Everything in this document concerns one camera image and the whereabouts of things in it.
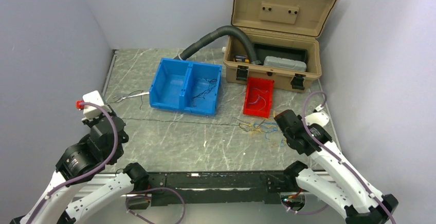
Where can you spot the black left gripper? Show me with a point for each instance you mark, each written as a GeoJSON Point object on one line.
{"type": "Point", "coordinates": [89, 122]}

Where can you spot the tan plastic toolbox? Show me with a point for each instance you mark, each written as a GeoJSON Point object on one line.
{"type": "Point", "coordinates": [287, 23]}

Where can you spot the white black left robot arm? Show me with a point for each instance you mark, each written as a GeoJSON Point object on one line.
{"type": "Point", "coordinates": [69, 176]}

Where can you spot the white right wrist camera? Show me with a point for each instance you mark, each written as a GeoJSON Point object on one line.
{"type": "Point", "coordinates": [318, 116]}

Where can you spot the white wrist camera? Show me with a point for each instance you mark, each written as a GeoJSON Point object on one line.
{"type": "Point", "coordinates": [318, 116]}
{"type": "Point", "coordinates": [92, 104]}

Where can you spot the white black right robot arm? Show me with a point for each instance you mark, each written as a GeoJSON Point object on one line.
{"type": "Point", "coordinates": [350, 195]}

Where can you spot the silver wrench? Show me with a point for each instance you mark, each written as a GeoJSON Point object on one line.
{"type": "Point", "coordinates": [131, 95]}

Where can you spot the small box in toolbox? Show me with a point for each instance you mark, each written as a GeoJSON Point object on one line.
{"type": "Point", "coordinates": [241, 58]}

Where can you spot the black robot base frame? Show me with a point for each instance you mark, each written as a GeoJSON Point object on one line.
{"type": "Point", "coordinates": [201, 187]}

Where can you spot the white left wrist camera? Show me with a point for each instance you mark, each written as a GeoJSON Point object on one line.
{"type": "Point", "coordinates": [92, 104]}

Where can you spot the blue double plastic bin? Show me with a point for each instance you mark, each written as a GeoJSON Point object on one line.
{"type": "Point", "coordinates": [186, 87]}

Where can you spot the black tray in toolbox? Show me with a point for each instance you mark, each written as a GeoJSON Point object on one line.
{"type": "Point", "coordinates": [265, 50]}

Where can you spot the red plastic bin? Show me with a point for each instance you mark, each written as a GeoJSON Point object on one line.
{"type": "Point", "coordinates": [258, 98]}

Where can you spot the grey plastic case in toolbox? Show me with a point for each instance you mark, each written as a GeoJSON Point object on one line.
{"type": "Point", "coordinates": [284, 63]}

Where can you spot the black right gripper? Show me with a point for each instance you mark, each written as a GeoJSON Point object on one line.
{"type": "Point", "coordinates": [300, 117]}

